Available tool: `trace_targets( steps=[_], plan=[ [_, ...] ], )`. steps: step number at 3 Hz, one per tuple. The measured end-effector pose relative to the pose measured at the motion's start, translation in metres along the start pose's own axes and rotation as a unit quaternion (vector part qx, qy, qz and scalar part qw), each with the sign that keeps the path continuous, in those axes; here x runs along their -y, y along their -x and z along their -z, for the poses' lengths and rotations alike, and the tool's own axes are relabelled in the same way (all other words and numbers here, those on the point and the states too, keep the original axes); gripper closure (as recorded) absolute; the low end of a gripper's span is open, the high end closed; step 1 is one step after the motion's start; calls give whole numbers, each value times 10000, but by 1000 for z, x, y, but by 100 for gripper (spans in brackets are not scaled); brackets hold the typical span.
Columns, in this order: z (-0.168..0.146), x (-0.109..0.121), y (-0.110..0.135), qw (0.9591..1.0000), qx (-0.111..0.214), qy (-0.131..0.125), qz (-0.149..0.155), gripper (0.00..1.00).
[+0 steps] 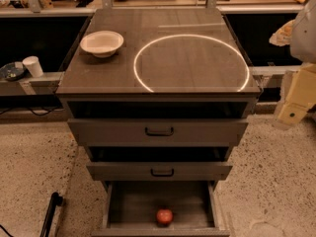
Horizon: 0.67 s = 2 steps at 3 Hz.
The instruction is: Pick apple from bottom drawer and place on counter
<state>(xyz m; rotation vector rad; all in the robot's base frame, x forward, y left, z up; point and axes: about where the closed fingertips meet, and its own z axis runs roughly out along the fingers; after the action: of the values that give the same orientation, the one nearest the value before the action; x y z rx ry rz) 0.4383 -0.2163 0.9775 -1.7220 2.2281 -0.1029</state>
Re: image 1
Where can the dark round plate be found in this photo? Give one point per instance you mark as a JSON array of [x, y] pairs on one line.
[[13, 71]]

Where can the grey drawer cabinet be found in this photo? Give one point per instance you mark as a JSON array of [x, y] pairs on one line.
[[173, 64]]

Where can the middle grey drawer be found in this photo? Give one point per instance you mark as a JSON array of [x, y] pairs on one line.
[[159, 171]]

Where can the top grey drawer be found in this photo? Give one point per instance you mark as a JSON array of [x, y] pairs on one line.
[[157, 132]]

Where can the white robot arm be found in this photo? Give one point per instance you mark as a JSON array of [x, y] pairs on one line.
[[299, 34]]

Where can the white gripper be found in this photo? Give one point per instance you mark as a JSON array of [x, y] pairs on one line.
[[304, 37]]

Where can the white paper cup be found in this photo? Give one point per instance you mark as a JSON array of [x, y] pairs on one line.
[[33, 65]]

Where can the grey drawer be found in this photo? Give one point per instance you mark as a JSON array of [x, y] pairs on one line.
[[159, 171], [131, 209], [157, 132]]

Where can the white bowl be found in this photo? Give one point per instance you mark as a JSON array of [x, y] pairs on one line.
[[102, 44]]

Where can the black bar on floor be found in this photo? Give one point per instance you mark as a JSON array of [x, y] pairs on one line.
[[55, 200]]

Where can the red apple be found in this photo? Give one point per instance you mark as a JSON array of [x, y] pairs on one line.
[[164, 216]]

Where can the bottom grey drawer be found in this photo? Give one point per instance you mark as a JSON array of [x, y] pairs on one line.
[[131, 209]]

